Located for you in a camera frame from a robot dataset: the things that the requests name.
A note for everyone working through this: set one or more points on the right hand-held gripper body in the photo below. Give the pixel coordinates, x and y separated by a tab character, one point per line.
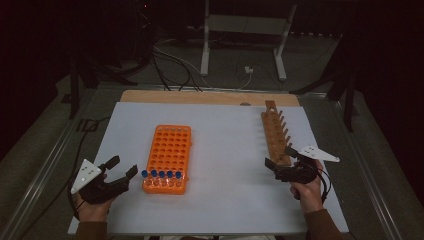
316	154

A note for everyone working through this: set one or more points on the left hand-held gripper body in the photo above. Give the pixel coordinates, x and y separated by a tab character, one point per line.
86	175

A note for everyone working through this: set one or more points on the wooden tube rack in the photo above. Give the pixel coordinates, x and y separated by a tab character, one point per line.
275	136

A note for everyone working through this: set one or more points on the orange plastic tube rack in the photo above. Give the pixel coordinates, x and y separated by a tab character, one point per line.
170	150

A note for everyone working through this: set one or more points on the person's left hand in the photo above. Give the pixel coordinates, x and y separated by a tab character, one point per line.
93	211

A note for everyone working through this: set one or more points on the person's right hand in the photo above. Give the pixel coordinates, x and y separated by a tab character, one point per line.
310	196

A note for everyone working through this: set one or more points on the white table mat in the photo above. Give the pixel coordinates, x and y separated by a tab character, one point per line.
226	160

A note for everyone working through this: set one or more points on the black tripod stand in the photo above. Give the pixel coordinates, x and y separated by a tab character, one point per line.
75	90
349	100

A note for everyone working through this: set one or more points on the grey metal stand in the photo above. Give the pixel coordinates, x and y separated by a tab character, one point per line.
246	24

